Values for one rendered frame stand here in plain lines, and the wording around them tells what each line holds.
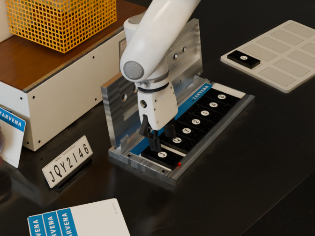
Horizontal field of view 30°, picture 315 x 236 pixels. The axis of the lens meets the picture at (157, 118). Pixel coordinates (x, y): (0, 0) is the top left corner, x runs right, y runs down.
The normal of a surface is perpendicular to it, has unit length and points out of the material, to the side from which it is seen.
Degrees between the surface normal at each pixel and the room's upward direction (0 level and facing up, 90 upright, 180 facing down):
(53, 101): 90
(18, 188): 0
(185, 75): 81
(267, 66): 0
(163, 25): 50
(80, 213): 0
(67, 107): 90
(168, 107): 76
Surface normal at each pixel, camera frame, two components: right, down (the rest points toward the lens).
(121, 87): 0.83, 0.22
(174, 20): 0.29, -0.10
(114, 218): 0.02, -0.80
